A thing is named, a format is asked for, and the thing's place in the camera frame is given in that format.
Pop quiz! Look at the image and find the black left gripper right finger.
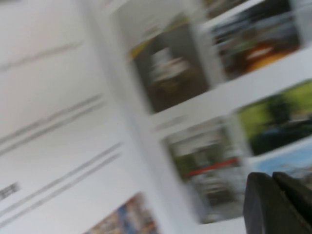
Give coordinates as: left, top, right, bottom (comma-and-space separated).
272, 171, 312, 234

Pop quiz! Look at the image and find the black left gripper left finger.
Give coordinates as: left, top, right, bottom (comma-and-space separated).
242, 172, 295, 234

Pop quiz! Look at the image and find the white picture book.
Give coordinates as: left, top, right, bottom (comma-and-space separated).
0, 0, 312, 234

